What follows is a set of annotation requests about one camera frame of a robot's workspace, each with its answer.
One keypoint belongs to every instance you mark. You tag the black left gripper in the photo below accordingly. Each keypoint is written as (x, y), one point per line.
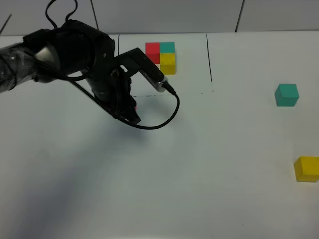
(111, 88)

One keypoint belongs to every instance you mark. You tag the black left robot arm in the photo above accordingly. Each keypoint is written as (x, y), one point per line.
(73, 52)

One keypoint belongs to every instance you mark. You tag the yellow template block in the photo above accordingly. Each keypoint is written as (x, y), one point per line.
(168, 63)

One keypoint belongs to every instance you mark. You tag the red template block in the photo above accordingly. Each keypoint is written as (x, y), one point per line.
(152, 51)

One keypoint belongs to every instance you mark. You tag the green template block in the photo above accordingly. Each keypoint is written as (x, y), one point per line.
(167, 47)

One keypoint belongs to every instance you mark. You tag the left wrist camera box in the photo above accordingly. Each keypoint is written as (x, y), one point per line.
(136, 61)

